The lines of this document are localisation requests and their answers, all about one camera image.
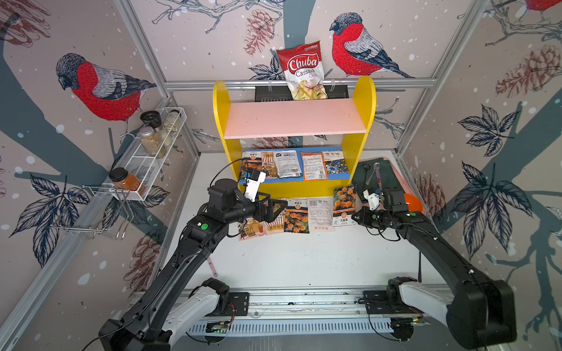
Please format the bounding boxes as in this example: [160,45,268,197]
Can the orange bowl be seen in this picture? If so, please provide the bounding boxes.
[404,193,424,213]

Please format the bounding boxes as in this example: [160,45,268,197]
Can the pale spice jar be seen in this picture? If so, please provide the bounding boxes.
[163,110,181,133]

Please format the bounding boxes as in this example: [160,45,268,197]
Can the orange bordered seed bag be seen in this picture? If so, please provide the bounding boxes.
[301,152,328,181]

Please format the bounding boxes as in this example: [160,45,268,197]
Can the pink storefront seed bag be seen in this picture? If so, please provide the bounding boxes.
[238,218,266,241]
[307,197,334,233]
[263,209,285,235]
[261,152,278,178]

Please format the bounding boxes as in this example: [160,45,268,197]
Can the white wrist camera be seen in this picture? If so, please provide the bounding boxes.
[363,188,381,211]
[244,170,266,202]

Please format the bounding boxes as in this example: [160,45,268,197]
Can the silver spoon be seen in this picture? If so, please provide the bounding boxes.
[367,164,378,185]

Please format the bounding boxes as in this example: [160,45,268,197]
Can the dark purple fork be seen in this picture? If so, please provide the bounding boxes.
[417,255,422,283]

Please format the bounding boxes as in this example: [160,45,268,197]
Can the chrome wire holder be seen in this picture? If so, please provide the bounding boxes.
[49,184,135,241]

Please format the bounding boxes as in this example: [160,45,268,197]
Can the white wire spice rack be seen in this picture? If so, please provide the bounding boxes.
[101,107,186,208]

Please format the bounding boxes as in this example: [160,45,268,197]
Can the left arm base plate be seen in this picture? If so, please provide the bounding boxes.
[219,292,250,317]

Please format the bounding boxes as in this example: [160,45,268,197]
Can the dark green cloth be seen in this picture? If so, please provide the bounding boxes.
[352,158,406,203]

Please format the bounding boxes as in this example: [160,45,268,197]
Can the pink handled fork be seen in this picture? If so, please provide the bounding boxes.
[207,258,218,279]

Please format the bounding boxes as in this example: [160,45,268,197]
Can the blue flower seed bag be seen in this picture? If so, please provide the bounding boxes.
[323,150,348,175]

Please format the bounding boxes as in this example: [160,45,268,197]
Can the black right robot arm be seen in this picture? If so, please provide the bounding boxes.
[352,188,517,350]

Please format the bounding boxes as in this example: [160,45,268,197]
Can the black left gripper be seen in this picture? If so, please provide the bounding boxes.
[224,190,288,225]

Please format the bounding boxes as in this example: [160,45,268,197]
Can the black orange marigold seed bag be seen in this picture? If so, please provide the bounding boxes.
[284,199,310,234]

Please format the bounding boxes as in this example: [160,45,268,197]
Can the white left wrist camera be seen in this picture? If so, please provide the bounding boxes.
[244,170,266,202]

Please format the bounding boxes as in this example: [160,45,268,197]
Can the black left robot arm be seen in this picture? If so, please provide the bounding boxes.
[98,178,288,350]

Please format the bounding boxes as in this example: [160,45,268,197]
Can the yellow two-tier shelf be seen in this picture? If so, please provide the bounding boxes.
[212,77,377,198]

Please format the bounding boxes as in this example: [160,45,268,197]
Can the tan spice jar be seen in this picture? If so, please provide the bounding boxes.
[138,126,165,159]

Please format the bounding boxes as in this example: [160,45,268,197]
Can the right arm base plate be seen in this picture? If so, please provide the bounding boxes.
[357,290,423,317]

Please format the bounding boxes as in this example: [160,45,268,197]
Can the orange spice jar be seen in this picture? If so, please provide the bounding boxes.
[108,168,141,192]

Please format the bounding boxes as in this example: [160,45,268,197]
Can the red Chuba chips bag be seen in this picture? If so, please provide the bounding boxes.
[277,41,328,101]

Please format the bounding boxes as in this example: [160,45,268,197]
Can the black lid spice jar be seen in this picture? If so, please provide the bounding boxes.
[140,111,168,139]

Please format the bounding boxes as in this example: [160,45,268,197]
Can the black spoon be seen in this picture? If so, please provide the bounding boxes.
[362,164,371,190]

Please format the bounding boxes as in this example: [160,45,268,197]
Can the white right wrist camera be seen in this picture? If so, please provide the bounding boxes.
[363,188,381,211]

